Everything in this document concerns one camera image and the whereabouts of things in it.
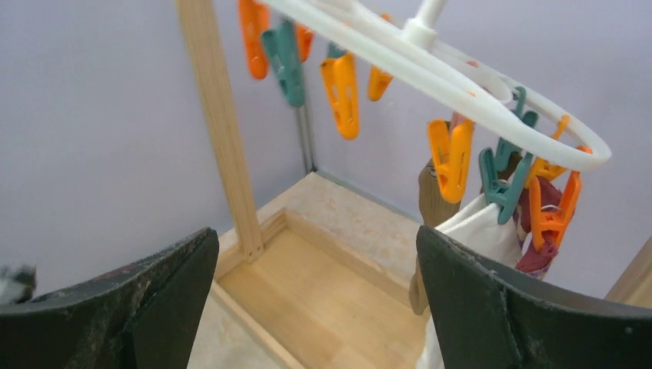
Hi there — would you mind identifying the white round clip hanger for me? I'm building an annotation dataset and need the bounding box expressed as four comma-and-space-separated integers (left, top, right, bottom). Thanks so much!
268, 1, 612, 171

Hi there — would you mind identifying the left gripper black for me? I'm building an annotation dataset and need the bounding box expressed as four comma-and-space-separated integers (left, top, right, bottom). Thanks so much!
1, 265, 37, 306

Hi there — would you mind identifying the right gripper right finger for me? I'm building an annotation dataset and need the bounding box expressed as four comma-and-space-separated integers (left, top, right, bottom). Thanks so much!
416, 226, 651, 368

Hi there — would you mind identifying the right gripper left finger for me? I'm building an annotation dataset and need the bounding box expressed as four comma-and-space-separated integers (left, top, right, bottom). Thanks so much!
1, 228, 219, 368

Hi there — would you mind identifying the brown sock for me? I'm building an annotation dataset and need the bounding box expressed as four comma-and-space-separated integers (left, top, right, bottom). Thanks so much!
408, 159, 460, 315

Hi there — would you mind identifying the purple striped tan sock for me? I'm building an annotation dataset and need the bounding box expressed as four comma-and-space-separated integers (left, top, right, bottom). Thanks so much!
514, 175, 567, 281

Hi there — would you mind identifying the orange clothespin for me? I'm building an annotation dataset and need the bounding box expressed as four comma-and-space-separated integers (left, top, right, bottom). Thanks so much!
529, 171, 583, 252
427, 119, 474, 204

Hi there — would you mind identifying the white sock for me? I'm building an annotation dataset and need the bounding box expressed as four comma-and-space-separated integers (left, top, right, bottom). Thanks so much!
414, 193, 526, 369

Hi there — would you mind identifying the wooden clothes rack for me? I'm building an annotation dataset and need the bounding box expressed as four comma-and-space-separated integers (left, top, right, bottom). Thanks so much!
177, 1, 651, 368

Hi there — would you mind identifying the teal clothespin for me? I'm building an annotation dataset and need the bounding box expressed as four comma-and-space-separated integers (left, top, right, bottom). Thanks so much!
477, 86, 540, 225

